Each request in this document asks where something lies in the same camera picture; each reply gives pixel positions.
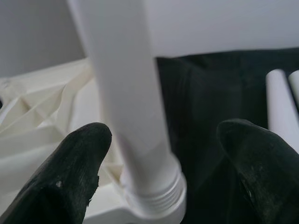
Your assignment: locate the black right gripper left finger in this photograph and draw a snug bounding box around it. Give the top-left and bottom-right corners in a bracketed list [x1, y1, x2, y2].
[0, 122, 113, 224]

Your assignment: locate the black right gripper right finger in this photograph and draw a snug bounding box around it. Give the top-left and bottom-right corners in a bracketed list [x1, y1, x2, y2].
[216, 119, 299, 224]

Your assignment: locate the white plastic children table top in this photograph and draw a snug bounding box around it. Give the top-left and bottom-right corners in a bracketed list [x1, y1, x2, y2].
[0, 58, 187, 224]

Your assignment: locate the white plastic table leg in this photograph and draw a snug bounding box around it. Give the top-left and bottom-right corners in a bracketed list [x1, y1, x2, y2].
[265, 69, 299, 154]
[66, 0, 187, 210]
[287, 70, 299, 103]

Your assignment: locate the black cloth table cover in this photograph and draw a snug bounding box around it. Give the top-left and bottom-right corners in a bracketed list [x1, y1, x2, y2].
[155, 48, 299, 224]

